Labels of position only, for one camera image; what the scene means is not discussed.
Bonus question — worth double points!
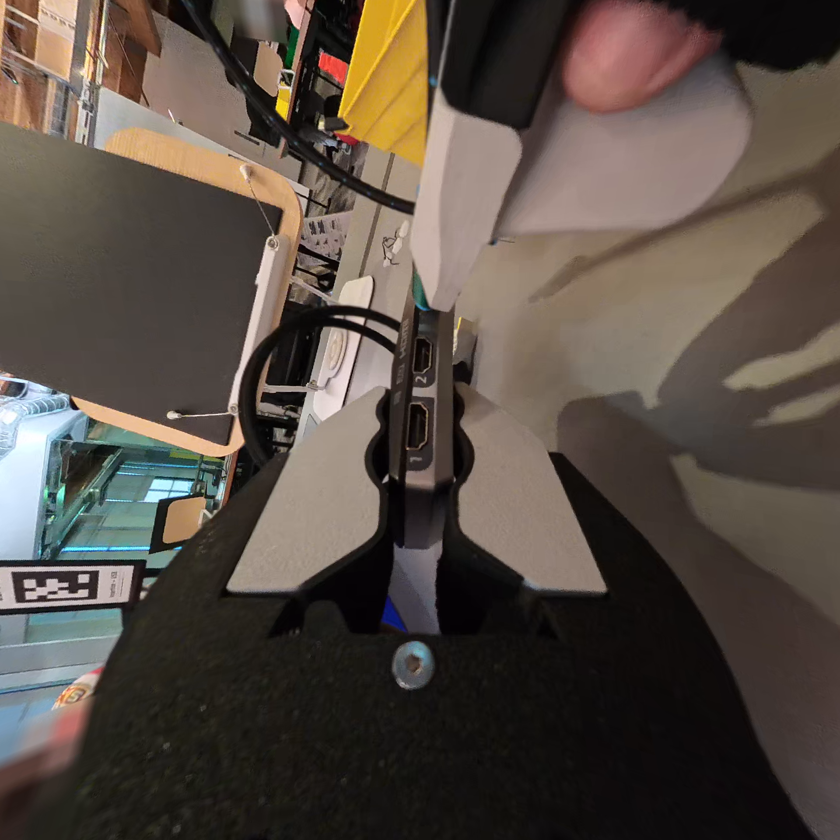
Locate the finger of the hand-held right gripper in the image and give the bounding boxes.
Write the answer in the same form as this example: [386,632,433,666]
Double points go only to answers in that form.
[502,56,753,238]
[412,105,524,311]

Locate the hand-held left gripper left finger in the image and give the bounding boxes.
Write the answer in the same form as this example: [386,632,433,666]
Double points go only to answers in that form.
[225,386,393,598]

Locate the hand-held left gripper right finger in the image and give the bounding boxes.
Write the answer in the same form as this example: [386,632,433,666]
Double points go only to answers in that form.
[444,382,609,597]

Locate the black braided cable green plugs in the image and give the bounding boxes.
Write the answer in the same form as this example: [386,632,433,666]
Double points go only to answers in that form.
[177,0,439,315]

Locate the dark grey port hub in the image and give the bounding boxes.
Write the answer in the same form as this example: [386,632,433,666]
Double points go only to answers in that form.
[387,298,458,552]

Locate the yellow plastic bin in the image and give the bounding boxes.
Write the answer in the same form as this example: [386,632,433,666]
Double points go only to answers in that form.
[338,0,435,166]

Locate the thin black cable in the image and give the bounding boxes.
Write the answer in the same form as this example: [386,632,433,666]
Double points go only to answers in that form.
[238,305,403,468]

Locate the person's right hand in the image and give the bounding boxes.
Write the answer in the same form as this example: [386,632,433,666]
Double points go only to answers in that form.
[563,0,724,114]

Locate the small wooden panel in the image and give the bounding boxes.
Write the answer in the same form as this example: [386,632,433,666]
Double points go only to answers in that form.
[150,495,212,553]

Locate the fiducial marker sign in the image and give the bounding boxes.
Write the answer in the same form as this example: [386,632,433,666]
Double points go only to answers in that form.
[0,560,147,616]

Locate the small white clips with wires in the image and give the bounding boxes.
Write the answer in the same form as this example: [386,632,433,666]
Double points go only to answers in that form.
[379,220,412,268]

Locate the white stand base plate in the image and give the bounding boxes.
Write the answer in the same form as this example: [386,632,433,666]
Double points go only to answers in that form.
[314,276,376,427]

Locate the glass enclosure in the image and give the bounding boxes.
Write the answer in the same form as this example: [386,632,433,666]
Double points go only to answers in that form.
[39,420,231,559]

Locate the black board wooden frame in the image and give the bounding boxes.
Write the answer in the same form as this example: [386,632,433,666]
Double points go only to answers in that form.
[0,123,304,455]

